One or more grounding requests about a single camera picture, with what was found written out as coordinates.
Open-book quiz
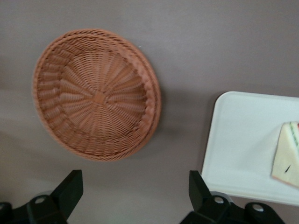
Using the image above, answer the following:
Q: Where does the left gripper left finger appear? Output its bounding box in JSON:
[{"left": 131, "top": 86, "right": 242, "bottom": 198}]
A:
[{"left": 26, "top": 169, "right": 84, "bottom": 224}]

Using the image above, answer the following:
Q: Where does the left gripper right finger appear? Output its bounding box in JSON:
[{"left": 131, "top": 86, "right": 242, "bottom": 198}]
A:
[{"left": 181, "top": 170, "right": 235, "bottom": 224}]

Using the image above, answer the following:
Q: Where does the triangular white bread sandwich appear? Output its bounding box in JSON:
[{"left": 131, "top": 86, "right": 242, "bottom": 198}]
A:
[{"left": 271, "top": 120, "right": 299, "bottom": 189}]

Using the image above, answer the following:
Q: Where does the beige plastic tray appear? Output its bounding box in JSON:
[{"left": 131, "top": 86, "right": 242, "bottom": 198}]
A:
[{"left": 200, "top": 91, "right": 299, "bottom": 207}]

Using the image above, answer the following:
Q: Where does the round brown wicker basket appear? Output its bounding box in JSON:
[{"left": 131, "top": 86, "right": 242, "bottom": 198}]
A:
[{"left": 31, "top": 28, "right": 162, "bottom": 162}]

